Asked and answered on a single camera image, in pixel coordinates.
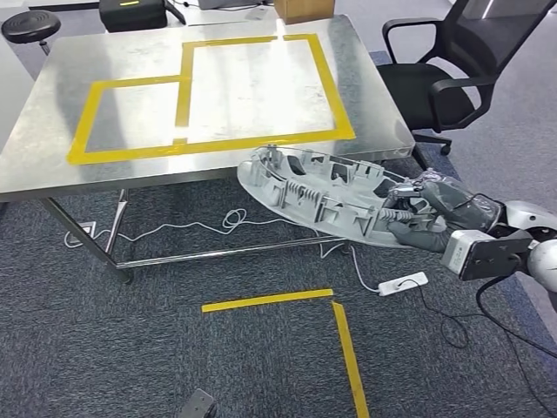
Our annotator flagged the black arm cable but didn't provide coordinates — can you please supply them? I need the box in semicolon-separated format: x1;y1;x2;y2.
475;273;557;361

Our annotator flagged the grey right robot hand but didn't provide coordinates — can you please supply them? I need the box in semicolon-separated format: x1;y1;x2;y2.
382;168;506;255

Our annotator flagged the white power strip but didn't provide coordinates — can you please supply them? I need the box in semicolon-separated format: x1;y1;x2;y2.
377;271;429;298

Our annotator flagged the yellow floor tape square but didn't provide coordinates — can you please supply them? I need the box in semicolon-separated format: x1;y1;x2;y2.
200;288;371;418

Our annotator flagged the black carry case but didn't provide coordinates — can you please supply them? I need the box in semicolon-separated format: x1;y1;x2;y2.
99;0;187;33

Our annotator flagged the black armrest office chair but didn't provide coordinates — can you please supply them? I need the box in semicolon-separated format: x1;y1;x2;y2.
376;0;557;157

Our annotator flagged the grey plastic wheel cover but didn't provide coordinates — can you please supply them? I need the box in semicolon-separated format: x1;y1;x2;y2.
236;144;445;250

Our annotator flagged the black round stool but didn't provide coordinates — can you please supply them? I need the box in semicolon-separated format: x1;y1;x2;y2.
1;10;62;56

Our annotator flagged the brown cardboard box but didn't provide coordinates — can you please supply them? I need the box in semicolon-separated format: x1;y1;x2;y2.
274;0;336;25

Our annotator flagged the white coiled floor cable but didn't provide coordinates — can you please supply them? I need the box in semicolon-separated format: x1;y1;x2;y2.
63;207;382;295

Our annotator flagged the yellow workbench tape outline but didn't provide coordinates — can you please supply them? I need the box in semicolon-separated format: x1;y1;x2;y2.
66;33;357;166

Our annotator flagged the stainless steel workbench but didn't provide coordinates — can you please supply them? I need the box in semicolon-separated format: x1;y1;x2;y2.
0;14;417;284

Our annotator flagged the clear plastic hand wrap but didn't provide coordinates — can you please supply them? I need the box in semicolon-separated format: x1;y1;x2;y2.
417;168;503;235

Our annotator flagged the grey floor outlet box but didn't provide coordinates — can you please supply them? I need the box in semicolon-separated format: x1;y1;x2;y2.
69;221;97;244

